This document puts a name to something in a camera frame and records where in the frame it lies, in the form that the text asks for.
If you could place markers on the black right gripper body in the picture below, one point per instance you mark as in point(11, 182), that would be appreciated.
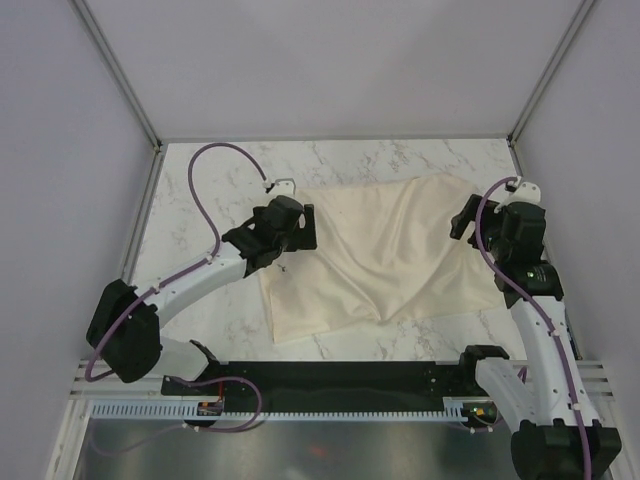
point(491, 225)

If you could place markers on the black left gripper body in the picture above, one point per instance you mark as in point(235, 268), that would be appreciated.
point(301, 239)

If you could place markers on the cream satin pillowcase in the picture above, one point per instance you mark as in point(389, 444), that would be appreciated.
point(383, 255)

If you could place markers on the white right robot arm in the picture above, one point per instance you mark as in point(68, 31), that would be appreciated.
point(556, 432)

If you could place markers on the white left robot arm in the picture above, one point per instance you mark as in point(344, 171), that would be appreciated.
point(125, 331)

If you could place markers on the shiny metal sheet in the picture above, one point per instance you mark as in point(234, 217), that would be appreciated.
point(132, 449)

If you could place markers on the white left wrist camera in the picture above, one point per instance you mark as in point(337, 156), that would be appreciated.
point(281, 186)

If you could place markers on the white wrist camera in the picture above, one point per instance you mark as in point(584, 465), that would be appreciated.
point(281, 186)
point(522, 191)

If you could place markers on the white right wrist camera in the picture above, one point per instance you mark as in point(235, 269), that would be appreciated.
point(522, 191)

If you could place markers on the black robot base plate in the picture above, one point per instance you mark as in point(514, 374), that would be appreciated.
point(345, 386)

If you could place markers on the right aluminium frame post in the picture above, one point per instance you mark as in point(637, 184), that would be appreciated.
point(568, 38)

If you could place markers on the aluminium frame post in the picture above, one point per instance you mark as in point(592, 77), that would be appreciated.
point(568, 38)
point(107, 55)

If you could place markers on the white slotted cable duct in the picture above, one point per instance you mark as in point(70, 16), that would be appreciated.
point(453, 410)

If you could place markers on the left aluminium frame post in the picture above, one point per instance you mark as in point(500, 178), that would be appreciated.
point(107, 55)

